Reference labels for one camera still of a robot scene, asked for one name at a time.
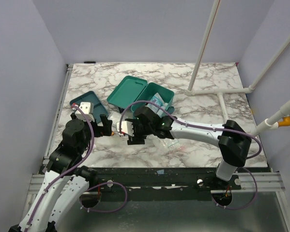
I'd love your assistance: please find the clear zip bag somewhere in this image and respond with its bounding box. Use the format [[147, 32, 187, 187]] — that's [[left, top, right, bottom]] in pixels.
[[159, 139, 183, 153]]

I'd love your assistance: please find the teal divided tray insert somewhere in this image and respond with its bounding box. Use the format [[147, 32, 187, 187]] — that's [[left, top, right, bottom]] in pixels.
[[69, 91, 109, 123]]

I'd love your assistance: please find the teal medicine kit box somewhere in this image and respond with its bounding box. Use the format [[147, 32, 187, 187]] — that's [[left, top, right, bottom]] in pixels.
[[107, 75, 175, 111]]

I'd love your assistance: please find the white gauze pad packet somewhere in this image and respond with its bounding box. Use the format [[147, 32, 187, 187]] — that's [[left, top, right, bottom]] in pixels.
[[108, 112, 122, 123]]

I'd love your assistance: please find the clear white cap liquid bottle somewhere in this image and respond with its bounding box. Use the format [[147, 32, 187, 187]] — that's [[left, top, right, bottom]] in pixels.
[[157, 103, 168, 117]]

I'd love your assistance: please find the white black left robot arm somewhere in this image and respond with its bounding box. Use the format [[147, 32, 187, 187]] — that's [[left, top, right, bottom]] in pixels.
[[9, 114, 113, 232]]

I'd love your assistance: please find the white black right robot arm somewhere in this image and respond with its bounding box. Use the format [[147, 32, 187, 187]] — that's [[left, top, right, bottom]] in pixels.
[[117, 106, 252, 189]]

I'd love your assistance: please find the yellow pipe fitting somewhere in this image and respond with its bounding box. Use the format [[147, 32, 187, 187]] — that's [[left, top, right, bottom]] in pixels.
[[278, 116, 290, 127]]

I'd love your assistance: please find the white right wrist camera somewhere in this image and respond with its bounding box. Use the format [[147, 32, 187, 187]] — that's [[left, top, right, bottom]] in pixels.
[[116, 121, 134, 137]]

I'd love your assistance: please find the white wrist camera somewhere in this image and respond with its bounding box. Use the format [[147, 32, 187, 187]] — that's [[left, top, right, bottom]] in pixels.
[[71, 101, 95, 122], [116, 121, 134, 137]]

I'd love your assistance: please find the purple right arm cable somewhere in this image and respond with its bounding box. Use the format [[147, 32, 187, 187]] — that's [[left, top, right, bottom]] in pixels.
[[119, 100, 263, 211]]

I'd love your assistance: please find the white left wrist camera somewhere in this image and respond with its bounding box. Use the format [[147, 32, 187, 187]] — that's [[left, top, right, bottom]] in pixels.
[[71, 101, 95, 122]]

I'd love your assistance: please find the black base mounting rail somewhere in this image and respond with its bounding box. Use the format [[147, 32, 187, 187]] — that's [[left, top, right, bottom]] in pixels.
[[38, 166, 274, 201]]

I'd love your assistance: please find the white PVC pipe frame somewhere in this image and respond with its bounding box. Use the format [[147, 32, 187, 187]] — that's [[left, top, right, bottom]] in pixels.
[[192, 0, 290, 123]]

